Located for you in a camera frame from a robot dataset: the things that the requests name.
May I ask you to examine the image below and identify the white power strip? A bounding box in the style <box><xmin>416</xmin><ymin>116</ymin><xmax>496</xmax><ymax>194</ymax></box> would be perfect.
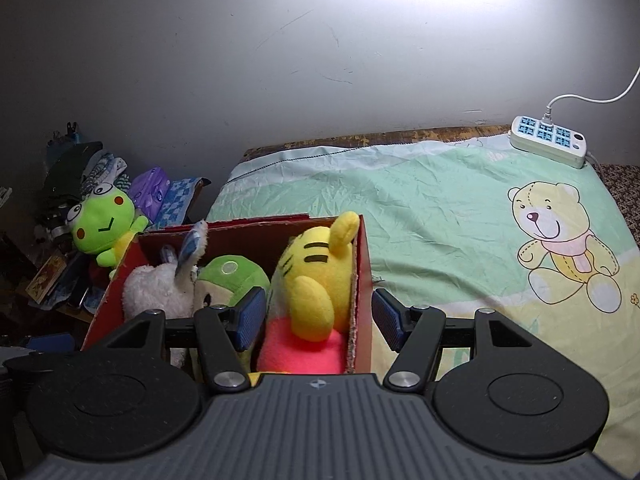
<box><xmin>508</xmin><ymin>115</ymin><xmax>587</xmax><ymax>170</ymax></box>

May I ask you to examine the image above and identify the purple package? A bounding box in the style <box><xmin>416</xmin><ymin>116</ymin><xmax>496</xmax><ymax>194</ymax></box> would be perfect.
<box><xmin>129</xmin><ymin>166</ymin><xmax>173</xmax><ymax>216</ymax></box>

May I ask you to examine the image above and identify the orange book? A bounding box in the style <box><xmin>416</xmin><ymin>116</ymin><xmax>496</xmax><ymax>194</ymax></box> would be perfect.
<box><xmin>25</xmin><ymin>252</ymin><xmax>68</xmax><ymax>306</ymax></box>

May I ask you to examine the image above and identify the green frog plush toy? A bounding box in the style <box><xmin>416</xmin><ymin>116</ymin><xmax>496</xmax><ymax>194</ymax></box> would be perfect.
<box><xmin>70</xmin><ymin>183</ymin><xmax>151</xmax><ymax>268</ymax></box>

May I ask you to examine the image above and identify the blue pen holder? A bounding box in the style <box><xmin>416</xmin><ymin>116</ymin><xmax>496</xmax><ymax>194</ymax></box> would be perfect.
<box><xmin>47</xmin><ymin>120</ymin><xmax>87</xmax><ymax>149</ymax></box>

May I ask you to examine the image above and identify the white plug cable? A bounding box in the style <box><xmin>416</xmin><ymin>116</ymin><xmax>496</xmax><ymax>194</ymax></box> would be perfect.
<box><xmin>542</xmin><ymin>65</ymin><xmax>640</xmax><ymax>123</ymax></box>

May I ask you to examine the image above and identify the blue checked cloth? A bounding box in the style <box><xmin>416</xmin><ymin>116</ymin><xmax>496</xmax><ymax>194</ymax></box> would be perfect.
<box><xmin>150</xmin><ymin>176</ymin><xmax>211</xmax><ymax>228</ymax></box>

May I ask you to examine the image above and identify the white blue patterned cloth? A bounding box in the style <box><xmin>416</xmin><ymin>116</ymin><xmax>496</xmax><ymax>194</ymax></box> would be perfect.
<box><xmin>82</xmin><ymin>152</ymin><xmax>130</xmax><ymax>193</ymax></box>

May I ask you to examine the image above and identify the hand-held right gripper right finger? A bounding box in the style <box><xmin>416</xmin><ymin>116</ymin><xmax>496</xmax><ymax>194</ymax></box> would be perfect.
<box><xmin>371</xmin><ymin>288</ymin><xmax>533</xmax><ymax>392</ymax></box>

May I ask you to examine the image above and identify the yellow tiger plush toy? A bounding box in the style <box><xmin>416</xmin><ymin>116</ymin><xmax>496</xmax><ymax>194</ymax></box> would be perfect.
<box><xmin>255</xmin><ymin>211</ymin><xmax>362</xmax><ymax>375</ymax></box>

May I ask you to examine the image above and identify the red cardboard box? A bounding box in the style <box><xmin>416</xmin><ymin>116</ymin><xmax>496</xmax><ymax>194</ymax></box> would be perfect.
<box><xmin>80</xmin><ymin>214</ymin><xmax>373</xmax><ymax>376</ymax></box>

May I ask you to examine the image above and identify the white plush toy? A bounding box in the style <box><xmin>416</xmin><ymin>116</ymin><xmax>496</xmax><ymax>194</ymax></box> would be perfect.
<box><xmin>122</xmin><ymin>219</ymin><xmax>210</xmax><ymax>366</ymax></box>

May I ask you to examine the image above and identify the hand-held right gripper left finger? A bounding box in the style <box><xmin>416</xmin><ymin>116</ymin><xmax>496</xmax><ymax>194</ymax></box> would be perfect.
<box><xmin>107</xmin><ymin>287</ymin><xmax>267</xmax><ymax>393</ymax></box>

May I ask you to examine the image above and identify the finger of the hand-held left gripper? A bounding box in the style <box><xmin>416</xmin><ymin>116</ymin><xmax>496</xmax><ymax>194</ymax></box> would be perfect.
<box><xmin>22</xmin><ymin>334</ymin><xmax>77</xmax><ymax>356</ymax></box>

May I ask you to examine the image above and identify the green bear print blanket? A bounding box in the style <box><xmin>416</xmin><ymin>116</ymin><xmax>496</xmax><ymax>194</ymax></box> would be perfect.
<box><xmin>205</xmin><ymin>132</ymin><xmax>640</xmax><ymax>466</ymax></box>

